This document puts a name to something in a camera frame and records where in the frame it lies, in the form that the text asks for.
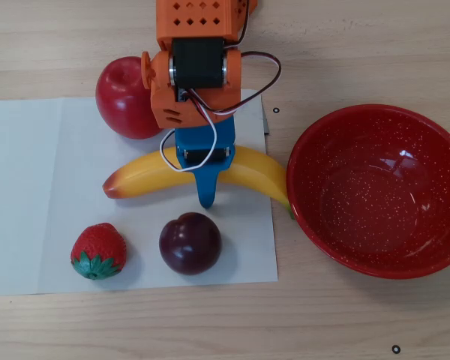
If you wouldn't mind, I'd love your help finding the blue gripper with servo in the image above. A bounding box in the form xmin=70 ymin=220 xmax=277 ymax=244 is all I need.
xmin=174 ymin=115 xmax=236 ymax=210

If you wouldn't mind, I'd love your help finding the yellow toy banana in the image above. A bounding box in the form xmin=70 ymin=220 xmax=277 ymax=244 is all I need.
xmin=102 ymin=144 xmax=297 ymax=221

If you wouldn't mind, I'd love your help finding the red speckled bowl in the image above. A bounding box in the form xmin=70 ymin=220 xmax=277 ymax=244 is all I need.
xmin=286 ymin=103 xmax=450 ymax=281

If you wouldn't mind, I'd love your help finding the dark purple toy plum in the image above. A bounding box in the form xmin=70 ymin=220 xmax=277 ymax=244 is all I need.
xmin=158 ymin=211 xmax=223 ymax=276

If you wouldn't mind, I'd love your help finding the red toy apple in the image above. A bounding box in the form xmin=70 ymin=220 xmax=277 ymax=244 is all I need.
xmin=94 ymin=55 xmax=163 ymax=140

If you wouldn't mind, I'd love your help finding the red toy strawberry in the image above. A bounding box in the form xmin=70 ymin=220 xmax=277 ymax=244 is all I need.
xmin=70 ymin=222 xmax=128 ymax=281

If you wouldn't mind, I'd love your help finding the white paper sheet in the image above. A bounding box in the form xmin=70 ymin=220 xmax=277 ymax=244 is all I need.
xmin=0 ymin=88 xmax=279 ymax=297

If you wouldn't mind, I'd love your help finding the white red black servo cable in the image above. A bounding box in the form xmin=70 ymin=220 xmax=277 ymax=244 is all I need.
xmin=160 ymin=50 xmax=283 ymax=174

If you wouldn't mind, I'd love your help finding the dark arm servo cable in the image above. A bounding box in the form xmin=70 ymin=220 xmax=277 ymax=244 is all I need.
xmin=232 ymin=0 xmax=251 ymax=50

